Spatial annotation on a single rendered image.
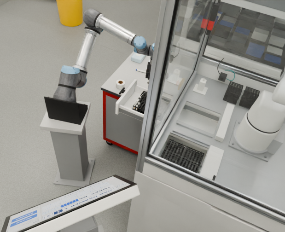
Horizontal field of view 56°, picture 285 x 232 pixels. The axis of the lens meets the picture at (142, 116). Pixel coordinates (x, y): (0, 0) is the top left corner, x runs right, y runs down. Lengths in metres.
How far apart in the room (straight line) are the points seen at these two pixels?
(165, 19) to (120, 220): 1.80
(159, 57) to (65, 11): 3.48
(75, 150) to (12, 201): 0.72
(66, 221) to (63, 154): 1.16
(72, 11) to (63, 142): 2.63
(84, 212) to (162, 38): 0.68
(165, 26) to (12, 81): 2.83
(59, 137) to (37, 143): 0.80
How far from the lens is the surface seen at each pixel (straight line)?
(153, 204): 1.68
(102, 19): 1.87
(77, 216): 1.08
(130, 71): 2.31
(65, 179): 2.52
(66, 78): 1.82
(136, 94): 1.99
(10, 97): 3.32
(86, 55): 1.97
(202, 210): 1.51
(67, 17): 4.37
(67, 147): 2.10
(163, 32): 0.87
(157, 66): 0.94
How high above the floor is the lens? 2.18
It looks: 47 degrees down
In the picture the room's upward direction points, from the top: 8 degrees clockwise
